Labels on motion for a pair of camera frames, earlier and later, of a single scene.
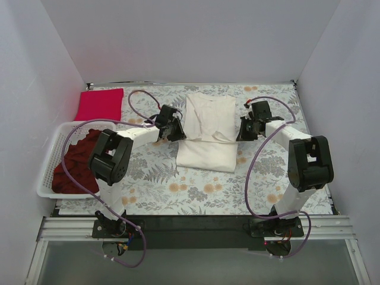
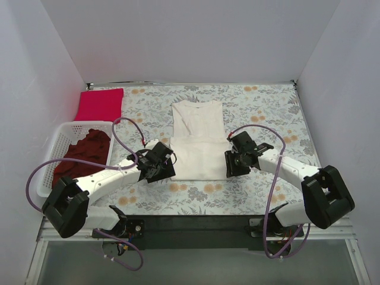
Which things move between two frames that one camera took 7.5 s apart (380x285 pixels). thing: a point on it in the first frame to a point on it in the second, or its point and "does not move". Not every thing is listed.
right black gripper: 246,129 to 233,166
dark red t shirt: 76,158 does not move
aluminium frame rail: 325,229 does not move
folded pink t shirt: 100,104 does not move
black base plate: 198,232 does not move
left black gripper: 174,130 to 165,171
